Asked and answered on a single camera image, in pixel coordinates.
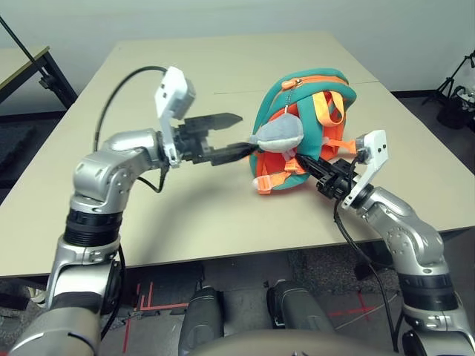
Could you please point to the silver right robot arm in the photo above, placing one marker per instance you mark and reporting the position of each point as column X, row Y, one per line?
column 404, row 226

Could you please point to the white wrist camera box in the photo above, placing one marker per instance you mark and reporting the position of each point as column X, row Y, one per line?
column 172, row 91
column 376, row 150

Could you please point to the beige side table black frame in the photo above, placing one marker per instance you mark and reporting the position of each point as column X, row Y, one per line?
column 15, row 61

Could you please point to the teal and orange backpack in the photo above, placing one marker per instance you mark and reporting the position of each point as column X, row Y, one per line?
column 311, row 122

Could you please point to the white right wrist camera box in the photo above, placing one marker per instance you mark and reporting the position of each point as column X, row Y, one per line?
column 376, row 150

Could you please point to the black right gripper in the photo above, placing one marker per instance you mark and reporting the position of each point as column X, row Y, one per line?
column 334, row 180

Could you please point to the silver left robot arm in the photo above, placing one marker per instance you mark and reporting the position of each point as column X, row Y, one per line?
column 107, row 167

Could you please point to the grey robot left leg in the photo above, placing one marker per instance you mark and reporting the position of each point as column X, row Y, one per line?
column 202, row 315

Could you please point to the grey robot leg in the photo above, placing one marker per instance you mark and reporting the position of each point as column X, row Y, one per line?
column 202, row 315
column 300, row 308

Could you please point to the grey robot right leg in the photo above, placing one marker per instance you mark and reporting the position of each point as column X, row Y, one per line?
column 300, row 308

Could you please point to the black tripod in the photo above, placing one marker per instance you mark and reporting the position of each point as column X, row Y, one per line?
column 454, row 76

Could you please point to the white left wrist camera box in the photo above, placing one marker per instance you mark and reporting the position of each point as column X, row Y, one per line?
column 172, row 91

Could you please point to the black stand pole with clamp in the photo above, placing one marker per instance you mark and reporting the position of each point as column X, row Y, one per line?
column 20, row 46

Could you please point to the white sneaker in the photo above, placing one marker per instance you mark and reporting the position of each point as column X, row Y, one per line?
column 37, row 296

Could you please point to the grey robot torso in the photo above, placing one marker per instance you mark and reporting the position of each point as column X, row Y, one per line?
column 289, row 345

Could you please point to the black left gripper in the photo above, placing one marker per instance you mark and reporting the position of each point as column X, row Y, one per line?
column 193, row 142

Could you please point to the grey plush shark pendant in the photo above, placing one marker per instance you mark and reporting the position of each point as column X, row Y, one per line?
column 278, row 133

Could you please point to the black foam floor mat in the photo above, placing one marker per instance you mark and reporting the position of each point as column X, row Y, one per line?
column 15, row 144

